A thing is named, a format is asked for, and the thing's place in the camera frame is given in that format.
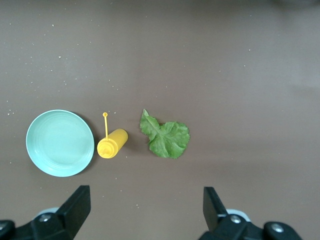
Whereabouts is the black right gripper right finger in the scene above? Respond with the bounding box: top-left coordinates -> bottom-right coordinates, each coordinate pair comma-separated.
197,186 -> 304,240

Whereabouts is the yellow mustard squeeze bottle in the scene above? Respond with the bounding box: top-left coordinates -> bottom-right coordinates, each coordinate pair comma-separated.
96,112 -> 129,159

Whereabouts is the green lettuce leaf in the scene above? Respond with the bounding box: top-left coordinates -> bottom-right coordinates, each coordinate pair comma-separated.
139,108 -> 191,159

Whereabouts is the mint green plate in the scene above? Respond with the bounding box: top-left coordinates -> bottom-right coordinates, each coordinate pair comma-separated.
25,109 -> 96,178

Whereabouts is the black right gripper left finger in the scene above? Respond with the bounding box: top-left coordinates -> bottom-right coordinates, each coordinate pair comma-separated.
0,185 -> 92,240

